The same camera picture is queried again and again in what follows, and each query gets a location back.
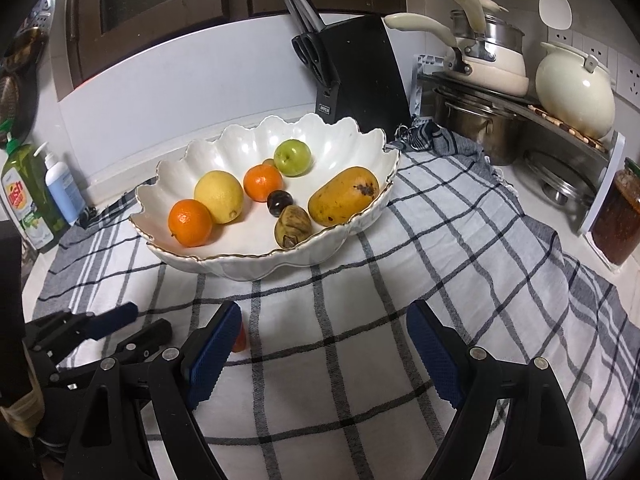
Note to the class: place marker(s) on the large orange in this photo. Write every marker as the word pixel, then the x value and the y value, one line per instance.
pixel 190 222

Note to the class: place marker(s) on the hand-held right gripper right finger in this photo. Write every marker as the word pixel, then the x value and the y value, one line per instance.
pixel 435 355

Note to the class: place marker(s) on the brown wrinkled fruit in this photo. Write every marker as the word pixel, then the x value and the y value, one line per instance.
pixel 292 225

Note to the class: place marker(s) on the green plum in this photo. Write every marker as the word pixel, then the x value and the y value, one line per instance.
pixel 292 158

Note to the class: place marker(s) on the small red fruit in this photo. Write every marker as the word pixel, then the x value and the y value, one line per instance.
pixel 240 340

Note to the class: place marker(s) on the brass pan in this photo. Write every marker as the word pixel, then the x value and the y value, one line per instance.
pixel 27 40

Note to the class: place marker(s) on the wide dark wooden cabinet door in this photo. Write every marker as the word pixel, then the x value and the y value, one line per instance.
pixel 82 35

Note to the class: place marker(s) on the wooden trivet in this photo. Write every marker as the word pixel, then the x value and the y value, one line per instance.
pixel 565 127

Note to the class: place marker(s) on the glass jar with orange contents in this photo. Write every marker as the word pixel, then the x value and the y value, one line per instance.
pixel 617 220

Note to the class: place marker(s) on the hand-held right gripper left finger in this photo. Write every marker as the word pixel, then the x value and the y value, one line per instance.
pixel 215 350

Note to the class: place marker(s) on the yellow lemon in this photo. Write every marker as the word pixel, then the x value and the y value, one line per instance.
pixel 218 196

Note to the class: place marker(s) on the black knife block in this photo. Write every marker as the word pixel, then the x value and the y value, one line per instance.
pixel 365 70

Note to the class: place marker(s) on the small tangerine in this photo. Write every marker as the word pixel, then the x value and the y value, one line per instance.
pixel 262 182

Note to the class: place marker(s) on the cream ceramic kettle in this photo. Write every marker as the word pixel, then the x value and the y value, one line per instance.
pixel 575 95

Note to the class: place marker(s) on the steel pan lid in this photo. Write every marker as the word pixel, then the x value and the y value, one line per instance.
pixel 560 180

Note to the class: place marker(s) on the metal shelf rack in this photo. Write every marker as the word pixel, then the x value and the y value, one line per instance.
pixel 607 185

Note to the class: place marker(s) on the white wall socket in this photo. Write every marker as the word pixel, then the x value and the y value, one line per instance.
pixel 629 77
pixel 560 36
pixel 600 45

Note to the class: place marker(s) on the cream saucepan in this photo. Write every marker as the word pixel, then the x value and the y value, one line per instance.
pixel 500 80

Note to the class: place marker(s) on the person's left hand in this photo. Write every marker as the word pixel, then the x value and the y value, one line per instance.
pixel 22 410

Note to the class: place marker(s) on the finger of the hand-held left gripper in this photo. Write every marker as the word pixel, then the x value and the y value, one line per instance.
pixel 117 316
pixel 150 335

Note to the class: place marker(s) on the spotted yellow mango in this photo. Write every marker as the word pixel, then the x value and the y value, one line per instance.
pixel 342 195

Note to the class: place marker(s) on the white scalloped bowl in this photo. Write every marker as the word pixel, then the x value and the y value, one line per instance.
pixel 345 145

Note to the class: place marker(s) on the large steel pot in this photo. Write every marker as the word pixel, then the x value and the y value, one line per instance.
pixel 475 130

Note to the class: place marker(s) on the grey checked cloth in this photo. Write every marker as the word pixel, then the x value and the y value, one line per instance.
pixel 350 310

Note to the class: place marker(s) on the white blue pump bottle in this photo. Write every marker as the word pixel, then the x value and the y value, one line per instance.
pixel 62 190

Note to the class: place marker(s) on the perforated metal lid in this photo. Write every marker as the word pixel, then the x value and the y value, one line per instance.
pixel 47 7

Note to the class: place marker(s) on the dark purple plum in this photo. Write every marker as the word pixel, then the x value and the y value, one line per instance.
pixel 279 202

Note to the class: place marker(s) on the green dish soap bottle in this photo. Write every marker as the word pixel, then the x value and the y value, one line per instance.
pixel 25 200

